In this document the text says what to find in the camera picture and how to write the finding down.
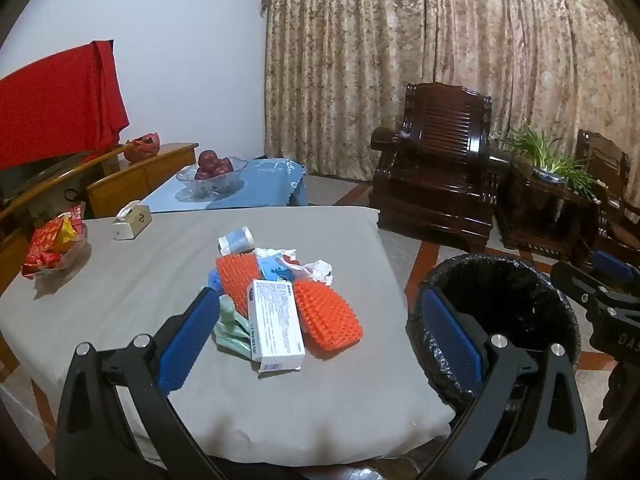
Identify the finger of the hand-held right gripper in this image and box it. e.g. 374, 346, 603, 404
550, 259, 608, 311
590, 249, 636, 286

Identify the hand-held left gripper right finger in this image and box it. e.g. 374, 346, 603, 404
417, 286, 592, 480

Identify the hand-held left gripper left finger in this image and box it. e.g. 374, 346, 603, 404
54, 286, 226, 480

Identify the green plastic wrapper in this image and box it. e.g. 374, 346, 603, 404
214, 295, 263, 361

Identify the black-lined trash bin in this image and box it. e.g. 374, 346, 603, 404
405, 254, 583, 411

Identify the orange spiky mat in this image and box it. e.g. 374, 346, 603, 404
292, 279, 364, 353
215, 252, 263, 318

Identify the white medicine box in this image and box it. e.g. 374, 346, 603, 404
247, 279, 306, 373

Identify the blue and white paper cup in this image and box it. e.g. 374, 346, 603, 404
217, 227, 256, 256

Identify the blue plastic packet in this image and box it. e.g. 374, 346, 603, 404
255, 254, 301, 283

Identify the white tissue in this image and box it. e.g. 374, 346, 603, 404
252, 247, 333, 286

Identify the dark wooden side table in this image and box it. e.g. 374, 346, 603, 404
495, 160, 601, 261

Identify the dark wooden armchair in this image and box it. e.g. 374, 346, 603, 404
370, 81, 511, 253
575, 129, 640, 261

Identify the white tissue box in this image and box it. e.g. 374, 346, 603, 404
112, 201, 152, 241

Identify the green potted plant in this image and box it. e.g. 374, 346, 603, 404
492, 125, 608, 206

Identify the glass snack dish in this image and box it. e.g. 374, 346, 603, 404
20, 222, 91, 281

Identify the glass fruit bowl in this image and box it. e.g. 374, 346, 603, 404
175, 157, 248, 201

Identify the wooden cabinet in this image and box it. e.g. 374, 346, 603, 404
0, 142, 201, 301

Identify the pile of red snack packets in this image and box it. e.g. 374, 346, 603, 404
20, 205, 87, 277

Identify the blue covered low table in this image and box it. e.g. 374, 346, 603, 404
142, 158, 308, 213

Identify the black television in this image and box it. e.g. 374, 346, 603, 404
0, 152, 93, 201

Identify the red cloth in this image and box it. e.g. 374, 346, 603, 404
0, 40, 131, 171

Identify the beige patterned curtain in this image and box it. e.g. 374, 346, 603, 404
262, 0, 640, 201

